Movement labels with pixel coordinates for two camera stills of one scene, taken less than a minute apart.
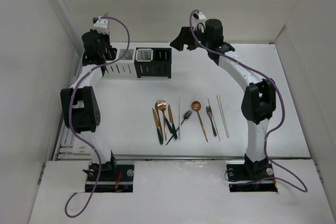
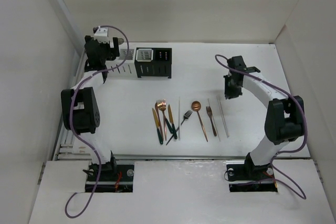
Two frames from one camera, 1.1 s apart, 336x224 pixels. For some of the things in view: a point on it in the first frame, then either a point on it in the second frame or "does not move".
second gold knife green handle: (172, 124) does not move
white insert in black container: (144, 54) does not move
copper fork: (161, 104) does not move
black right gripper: (185, 38) → (228, 93)
